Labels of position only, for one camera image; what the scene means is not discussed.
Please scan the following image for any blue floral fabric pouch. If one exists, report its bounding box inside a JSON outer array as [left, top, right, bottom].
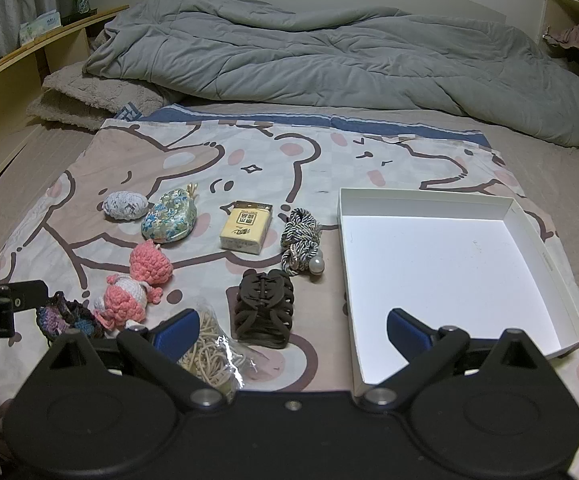
[[140, 183, 199, 244]]

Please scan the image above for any white crochet scrunchie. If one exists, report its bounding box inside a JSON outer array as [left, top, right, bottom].
[[102, 191, 148, 222]]

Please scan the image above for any pink crochet ball charm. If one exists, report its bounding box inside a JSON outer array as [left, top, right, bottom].
[[129, 240, 172, 282]]

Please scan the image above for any printed cartoon blanket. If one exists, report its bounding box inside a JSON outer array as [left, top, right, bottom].
[[0, 102, 579, 480]]

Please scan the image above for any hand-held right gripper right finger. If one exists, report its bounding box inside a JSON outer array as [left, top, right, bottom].
[[357, 308, 557, 411]]

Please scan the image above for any wooden bedside shelf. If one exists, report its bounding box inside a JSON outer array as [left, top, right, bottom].
[[0, 5, 130, 203]]

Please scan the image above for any white cardboard box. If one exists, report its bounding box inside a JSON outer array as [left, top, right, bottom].
[[338, 187, 579, 400]]

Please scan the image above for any striped rope hair tie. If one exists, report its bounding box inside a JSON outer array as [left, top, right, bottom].
[[280, 208, 327, 278]]

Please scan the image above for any brown hair claw clip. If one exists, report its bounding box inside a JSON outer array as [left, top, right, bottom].
[[229, 269, 295, 350]]

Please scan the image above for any grey duvet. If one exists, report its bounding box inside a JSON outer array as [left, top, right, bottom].
[[83, 0, 579, 148]]

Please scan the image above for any dark multicolour crochet scrunchie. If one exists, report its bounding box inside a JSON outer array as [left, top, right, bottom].
[[36, 291, 106, 346]]

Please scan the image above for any pink clothes pile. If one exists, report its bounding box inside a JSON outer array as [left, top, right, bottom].
[[543, 20, 579, 55]]

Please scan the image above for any beige fluffy blanket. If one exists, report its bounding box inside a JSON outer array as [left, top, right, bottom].
[[25, 62, 172, 133]]

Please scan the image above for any beige bed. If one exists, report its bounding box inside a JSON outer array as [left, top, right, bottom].
[[0, 100, 579, 341]]

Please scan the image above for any tissue box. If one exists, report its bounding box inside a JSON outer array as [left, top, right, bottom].
[[18, 10, 63, 47]]

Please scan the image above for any pink white crochet doll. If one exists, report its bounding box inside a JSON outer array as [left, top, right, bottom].
[[93, 274, 163, 330]]

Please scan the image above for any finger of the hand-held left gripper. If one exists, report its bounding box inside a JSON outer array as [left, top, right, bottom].
[[0, 281, 50, 312]]

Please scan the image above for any bag of rubber bands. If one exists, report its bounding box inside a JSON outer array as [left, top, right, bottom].
[[176, 297, 266, 403]]

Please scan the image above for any yellow tissue pack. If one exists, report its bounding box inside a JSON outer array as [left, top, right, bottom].
[[219, 200, 274, 256]]

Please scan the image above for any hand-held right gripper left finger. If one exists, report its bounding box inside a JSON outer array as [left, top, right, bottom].
[[36, 308, 225, 411]]

